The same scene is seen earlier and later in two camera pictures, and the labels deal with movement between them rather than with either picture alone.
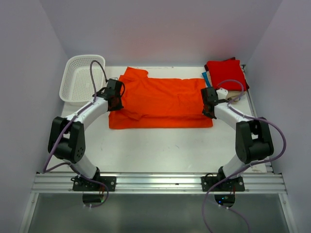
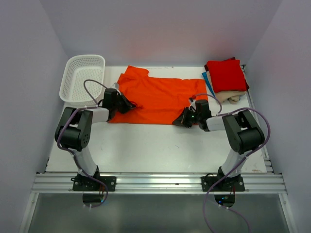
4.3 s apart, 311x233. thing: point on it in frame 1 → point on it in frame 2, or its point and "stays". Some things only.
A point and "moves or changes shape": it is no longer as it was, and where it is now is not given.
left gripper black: [119, 106] → [129, 105]
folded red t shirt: [227, 74] stays
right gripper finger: [208, 109] → [184, 119]
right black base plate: [235, 184] stays
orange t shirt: [159, 103] moves or changes shape
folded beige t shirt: [232, 94] stays
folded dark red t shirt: [247, 85] stays
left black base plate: [80, 184] stays
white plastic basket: [76, 86] stays
